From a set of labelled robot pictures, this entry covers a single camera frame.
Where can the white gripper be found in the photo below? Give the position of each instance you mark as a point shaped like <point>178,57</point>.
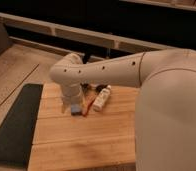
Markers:
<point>71,95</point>

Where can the orange handled tool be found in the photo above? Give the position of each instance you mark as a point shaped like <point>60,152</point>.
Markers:
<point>88,101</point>

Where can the dark floor mat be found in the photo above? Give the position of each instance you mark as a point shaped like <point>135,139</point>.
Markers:
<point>17,129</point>

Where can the white bottle black cap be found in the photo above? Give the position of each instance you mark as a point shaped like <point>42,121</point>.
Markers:
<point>102,98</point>

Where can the black bowl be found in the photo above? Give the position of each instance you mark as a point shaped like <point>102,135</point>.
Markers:
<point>86,87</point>

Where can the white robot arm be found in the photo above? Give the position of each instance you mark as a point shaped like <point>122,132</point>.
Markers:
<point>165,111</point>

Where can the blue eraser block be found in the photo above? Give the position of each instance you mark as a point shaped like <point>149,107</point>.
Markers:
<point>76,110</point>

